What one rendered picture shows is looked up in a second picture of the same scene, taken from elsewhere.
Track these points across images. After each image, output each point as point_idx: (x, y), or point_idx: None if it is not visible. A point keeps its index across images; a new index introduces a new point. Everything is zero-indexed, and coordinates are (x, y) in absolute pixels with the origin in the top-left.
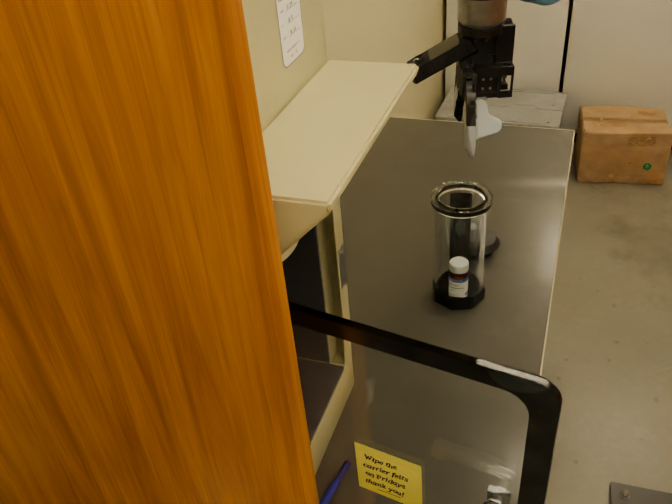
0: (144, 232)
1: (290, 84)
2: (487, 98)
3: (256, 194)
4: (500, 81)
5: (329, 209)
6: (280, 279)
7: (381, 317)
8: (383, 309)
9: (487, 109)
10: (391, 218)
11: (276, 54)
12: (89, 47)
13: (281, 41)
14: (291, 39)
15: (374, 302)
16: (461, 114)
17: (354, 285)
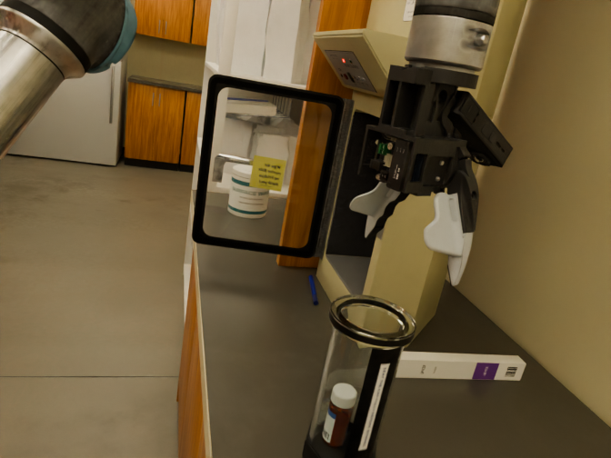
0: None
1: (402, 33)
2: (425, 243)
3: (319, 11)
4: (376, 148)
5: (313, 35)
6: (314, 53)
7: (391, 405)
8: (398, 415)
9: (376, 185)
10: None
11: (402, 9)
12: None
13: (405, 3)
14: (411, 6)
15: (415, 422)
16: (448, 264)
17: (459, 440)
